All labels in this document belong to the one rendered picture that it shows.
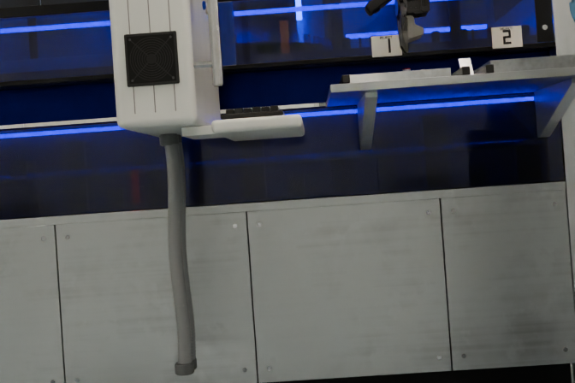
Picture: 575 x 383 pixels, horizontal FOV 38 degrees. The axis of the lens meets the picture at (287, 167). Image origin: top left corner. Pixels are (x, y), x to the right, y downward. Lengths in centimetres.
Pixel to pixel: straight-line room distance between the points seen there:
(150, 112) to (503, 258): 112
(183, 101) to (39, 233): 81
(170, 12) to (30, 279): 99
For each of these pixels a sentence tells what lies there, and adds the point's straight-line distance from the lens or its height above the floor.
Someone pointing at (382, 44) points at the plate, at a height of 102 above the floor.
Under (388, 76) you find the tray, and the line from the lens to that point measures 216.
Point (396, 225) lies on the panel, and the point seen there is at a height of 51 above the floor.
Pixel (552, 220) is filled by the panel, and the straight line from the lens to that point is 250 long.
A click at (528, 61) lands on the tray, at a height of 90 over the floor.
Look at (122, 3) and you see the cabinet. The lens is 193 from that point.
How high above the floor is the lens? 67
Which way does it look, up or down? 1 degrees up
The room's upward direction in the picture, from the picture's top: 4 degrees counter-clockwise
